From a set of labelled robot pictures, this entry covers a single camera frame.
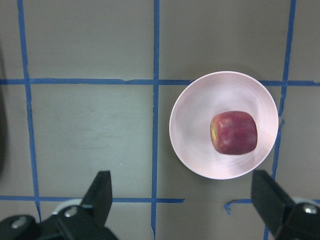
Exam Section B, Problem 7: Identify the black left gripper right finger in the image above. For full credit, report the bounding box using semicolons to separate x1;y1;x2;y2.
251;170;320;240

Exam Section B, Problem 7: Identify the red apple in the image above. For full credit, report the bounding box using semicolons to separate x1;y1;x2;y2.
210;111;258;155

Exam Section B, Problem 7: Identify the pink plate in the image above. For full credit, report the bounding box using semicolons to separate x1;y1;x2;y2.
169;71;279;180

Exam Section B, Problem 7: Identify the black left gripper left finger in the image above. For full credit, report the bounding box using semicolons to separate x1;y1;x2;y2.
0;170;117;240

